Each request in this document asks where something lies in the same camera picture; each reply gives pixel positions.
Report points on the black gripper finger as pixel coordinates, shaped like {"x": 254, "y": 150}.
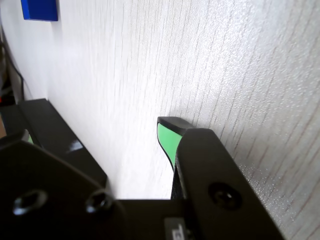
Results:
{"x": 50, "y": 200}
{"x": 212, "y": 170}

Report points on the blue wooden cube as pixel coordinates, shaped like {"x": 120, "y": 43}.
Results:
{"x": 40, "y": 8}

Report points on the black open box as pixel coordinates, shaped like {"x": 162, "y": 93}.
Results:
{"x": 62, "y": 140}

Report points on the large brown cardboard box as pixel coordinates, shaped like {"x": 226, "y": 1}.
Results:
{"x": 2, "y": 130}

